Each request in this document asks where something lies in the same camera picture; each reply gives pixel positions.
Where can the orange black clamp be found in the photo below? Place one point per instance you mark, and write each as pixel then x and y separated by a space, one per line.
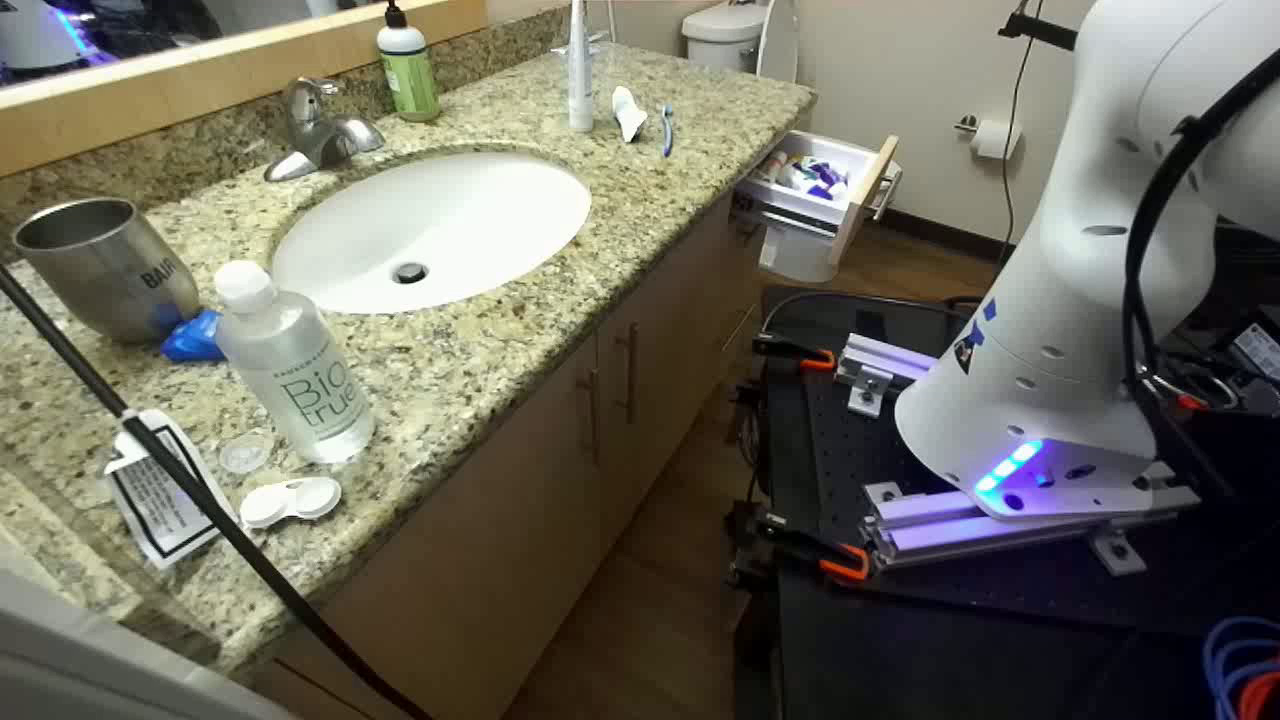
pixel 804 356
pixel 840 567

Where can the toilet paper roll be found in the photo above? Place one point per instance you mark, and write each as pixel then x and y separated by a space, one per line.
pixel 989 136

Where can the clear solution bottle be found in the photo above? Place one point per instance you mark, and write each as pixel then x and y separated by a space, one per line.
pixel 288 362

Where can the white contact lens case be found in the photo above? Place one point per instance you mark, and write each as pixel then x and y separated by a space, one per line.
pixel 301 499

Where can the chrome faucet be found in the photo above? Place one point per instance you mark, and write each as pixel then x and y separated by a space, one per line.
pixel 317 136

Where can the grey metal cup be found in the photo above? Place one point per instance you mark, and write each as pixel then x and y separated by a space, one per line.
pixel 109 270

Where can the black robot cart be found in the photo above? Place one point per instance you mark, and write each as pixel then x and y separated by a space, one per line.
pixel 1020 635

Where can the clear plastic lid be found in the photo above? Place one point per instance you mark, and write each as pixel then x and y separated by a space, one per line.
pixel 247 452

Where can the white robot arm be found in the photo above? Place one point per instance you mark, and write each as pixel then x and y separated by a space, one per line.
pixel 1175 131

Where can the small blue white tube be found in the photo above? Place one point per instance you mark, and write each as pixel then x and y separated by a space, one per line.
pixel 668 132

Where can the white toothpaste tube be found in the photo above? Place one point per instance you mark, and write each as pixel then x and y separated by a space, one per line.
pixel 628 118

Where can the white bathroom drawer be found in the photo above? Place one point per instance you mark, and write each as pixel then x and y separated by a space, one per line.
pixel 814 195

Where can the aluminium rail mount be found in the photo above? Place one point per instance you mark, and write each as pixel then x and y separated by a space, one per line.
pixel 985 514

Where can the white oval sink basin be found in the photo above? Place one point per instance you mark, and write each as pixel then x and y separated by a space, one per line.
pixel 433 230

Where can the wooden vanity cabinet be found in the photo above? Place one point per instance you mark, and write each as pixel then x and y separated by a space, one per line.
pixel 525 429

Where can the green soap bottle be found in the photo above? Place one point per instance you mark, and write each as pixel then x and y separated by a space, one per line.
pixel 404 64

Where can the blue plastic wrapper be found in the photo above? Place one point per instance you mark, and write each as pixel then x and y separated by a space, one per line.
pixel 195 340

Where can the wooden framed mirror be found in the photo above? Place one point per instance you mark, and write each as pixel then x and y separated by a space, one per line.
pixel 82 72

